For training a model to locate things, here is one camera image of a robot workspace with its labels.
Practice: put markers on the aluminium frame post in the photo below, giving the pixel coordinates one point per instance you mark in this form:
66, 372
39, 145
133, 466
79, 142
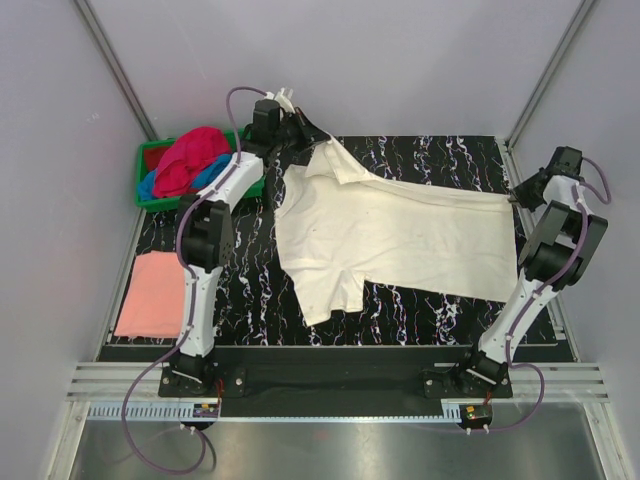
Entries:
570, 36
96, 31

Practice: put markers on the grey slotted cable duct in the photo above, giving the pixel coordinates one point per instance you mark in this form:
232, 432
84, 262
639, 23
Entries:
196, 412

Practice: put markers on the cream white t shirt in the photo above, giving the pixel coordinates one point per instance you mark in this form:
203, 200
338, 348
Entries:
340, 226

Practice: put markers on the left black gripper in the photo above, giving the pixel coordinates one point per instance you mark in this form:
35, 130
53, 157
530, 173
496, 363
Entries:
309, 134

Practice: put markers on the left aluminium frame post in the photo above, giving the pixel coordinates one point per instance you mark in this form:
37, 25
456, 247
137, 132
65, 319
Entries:
96, 31

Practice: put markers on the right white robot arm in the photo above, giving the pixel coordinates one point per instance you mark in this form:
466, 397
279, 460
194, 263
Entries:
554, 257

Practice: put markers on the green plastic bin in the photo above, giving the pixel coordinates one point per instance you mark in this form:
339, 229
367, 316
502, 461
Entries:
166, 204

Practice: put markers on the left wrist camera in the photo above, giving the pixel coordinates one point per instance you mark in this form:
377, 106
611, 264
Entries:
272, 109

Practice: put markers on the dark red t shirt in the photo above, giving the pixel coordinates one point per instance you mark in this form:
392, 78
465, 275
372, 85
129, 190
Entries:
151, 156

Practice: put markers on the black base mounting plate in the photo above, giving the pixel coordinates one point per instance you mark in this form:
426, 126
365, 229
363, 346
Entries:
336, 382

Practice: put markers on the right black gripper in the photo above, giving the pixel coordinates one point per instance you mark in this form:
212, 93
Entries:
520, 192

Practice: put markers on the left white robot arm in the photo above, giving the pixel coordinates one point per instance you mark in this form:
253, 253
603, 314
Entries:
205, 233

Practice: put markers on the blue t shirt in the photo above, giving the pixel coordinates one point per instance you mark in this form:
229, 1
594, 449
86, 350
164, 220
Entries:
175, 185

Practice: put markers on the magenta pink t shirt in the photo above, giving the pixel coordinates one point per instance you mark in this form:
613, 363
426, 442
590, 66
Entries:
192, 162

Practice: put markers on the folded pink t shirt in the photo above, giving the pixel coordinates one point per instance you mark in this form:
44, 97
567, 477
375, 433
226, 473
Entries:
154, 303

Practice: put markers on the right aluminium frame post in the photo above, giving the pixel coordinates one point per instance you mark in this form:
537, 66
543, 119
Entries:
570, 36

